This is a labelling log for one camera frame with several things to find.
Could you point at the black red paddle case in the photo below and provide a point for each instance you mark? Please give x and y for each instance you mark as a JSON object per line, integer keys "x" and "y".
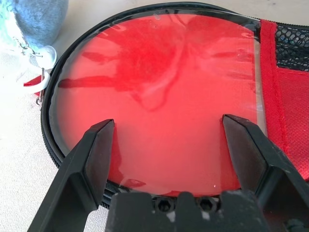
{"x": 289, "y": 108}

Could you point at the red ping-pong paddle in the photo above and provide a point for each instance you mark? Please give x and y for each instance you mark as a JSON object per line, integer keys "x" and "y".
{"x": 157, "y": 120}

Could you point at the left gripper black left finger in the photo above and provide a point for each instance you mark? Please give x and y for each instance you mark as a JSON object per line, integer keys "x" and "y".
{"x": 79, "y": 174}

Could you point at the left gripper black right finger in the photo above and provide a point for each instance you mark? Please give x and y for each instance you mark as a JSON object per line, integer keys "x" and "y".
{"x": 265, "y": 174}

